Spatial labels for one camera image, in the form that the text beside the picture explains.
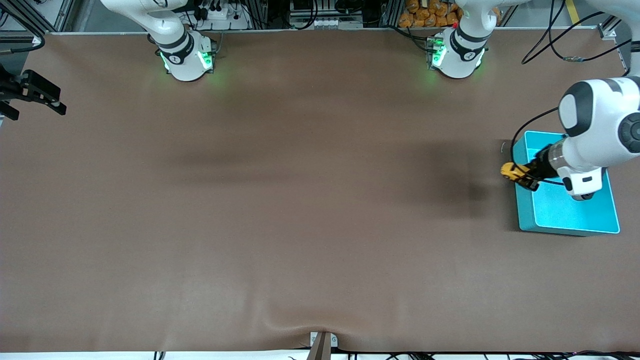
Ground yellow beetle toy car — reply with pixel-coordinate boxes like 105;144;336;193
500;162;527;184

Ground teal plastic storage bin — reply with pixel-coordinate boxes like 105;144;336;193
511;130;621;237

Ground orange packaged items pile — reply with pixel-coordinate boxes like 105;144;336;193
398;0;463;28

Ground white power strip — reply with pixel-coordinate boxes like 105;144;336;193
192;0;251;30

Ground brown table mat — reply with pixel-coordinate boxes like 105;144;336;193
0;29;640;354

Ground grey electronics rack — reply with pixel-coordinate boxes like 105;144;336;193
289;0;366;30

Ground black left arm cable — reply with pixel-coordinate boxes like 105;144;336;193
511;106;568;187

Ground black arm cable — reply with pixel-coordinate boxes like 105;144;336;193
0;32;46;53
511;106;568;187

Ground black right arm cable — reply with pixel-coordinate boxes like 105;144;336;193
0;32;46;53

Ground black aluminium frame struts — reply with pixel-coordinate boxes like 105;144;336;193
0;0;76;33

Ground black hanging cable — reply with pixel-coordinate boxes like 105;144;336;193
521;0;640;64

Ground silver metal mounting bracket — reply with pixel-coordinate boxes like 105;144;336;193
310;331;339;349

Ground brown camera mount post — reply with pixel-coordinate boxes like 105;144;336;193
306;332;332;360

